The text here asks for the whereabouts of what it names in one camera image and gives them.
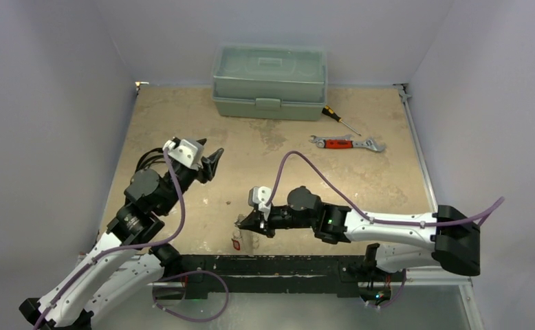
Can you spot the silver metal key holder plate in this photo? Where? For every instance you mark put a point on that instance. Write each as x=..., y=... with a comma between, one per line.
x=249, y=241

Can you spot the red handled adjustable wrench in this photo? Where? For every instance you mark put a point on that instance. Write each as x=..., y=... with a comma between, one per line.
x=368, y=144

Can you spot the black yellow screwdriver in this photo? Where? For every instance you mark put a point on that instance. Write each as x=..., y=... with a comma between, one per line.
x=329, y=112

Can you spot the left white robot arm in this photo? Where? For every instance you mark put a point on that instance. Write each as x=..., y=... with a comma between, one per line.
x=128, y=256

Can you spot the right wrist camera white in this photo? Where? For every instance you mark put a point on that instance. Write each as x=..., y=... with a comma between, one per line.
x=259, y=198

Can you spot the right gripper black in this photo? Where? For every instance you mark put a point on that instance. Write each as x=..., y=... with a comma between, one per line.
x=262, y=221

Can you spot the silver open-end wrench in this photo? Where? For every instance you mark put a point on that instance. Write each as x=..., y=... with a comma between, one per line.
x=331, y=137

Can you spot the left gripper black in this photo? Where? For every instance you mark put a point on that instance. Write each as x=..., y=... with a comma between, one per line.
x=208, y=163

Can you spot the green plastic toolbox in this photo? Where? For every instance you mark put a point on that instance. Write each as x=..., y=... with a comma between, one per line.
x=276, y=82

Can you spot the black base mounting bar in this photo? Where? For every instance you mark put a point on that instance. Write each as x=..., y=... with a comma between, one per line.
x=345, y=276

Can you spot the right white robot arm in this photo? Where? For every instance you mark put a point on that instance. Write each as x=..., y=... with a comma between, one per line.
x=396, y=241

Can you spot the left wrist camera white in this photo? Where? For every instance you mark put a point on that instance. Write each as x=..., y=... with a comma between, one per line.
x=187, y=152

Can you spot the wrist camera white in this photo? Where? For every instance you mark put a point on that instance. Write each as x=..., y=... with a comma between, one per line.
x=259, y=198
x=187, y=152

